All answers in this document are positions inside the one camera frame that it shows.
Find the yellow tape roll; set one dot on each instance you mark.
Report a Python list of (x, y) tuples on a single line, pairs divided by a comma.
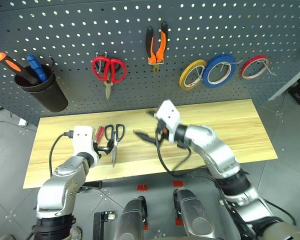
[(183, 80)]

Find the grey metal pegboard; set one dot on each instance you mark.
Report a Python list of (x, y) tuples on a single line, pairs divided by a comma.
[(77, 100)]

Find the red tape roll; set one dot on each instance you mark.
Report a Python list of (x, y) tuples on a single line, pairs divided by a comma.
[(243, 69)]

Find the dark rounded metallic shape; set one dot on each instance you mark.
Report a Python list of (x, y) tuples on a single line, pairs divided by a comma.
[(131, 220), (193, 215)]

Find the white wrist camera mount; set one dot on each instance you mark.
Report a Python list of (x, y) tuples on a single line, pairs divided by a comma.
[(168, 112), (83, 140)]

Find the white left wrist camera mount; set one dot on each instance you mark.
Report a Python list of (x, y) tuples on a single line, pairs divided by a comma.
[(83, 140)]

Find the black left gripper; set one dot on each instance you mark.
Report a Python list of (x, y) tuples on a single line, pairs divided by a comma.
[(97, 150)]

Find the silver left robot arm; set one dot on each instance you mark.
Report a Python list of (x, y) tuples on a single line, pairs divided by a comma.
[(62, 185)]

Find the black cylindrical tool cup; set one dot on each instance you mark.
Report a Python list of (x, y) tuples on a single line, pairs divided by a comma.
[(50, 97)]

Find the red floor tape mark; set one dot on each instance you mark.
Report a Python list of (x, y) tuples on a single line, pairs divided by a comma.
[(178, 221), (178, 183)]

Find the blue tape roll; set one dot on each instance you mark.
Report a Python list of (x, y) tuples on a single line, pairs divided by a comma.
[(206, 78)]

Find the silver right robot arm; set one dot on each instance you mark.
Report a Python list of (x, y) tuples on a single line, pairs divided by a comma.
[(220, 155)]

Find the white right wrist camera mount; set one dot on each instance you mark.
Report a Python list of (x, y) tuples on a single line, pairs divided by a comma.
[(168, 112)]

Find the white tape hook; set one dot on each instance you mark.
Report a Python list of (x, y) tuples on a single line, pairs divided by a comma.
[(199, 75), (226, 67), (267, 66)]

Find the small black pegboard hook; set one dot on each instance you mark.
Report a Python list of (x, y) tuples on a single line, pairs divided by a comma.
[(53, 61)]

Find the orange and black pliers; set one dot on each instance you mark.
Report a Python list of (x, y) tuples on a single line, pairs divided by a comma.
[(161, 50)]

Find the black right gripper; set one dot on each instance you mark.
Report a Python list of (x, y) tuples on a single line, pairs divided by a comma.
[(162, 133)]

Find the orange and black screwdriver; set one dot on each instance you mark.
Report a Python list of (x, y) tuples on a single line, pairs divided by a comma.
[(15, 66)]

